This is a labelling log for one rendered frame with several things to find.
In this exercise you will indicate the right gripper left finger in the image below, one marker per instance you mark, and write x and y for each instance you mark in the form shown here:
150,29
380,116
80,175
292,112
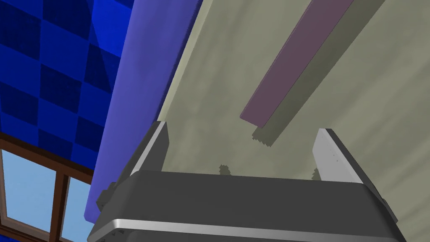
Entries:
155,151

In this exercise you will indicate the brown framed window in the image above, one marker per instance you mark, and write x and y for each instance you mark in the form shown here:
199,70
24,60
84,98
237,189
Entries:
30,198

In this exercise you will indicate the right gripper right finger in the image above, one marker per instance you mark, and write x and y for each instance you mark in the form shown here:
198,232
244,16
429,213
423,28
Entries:
336,161

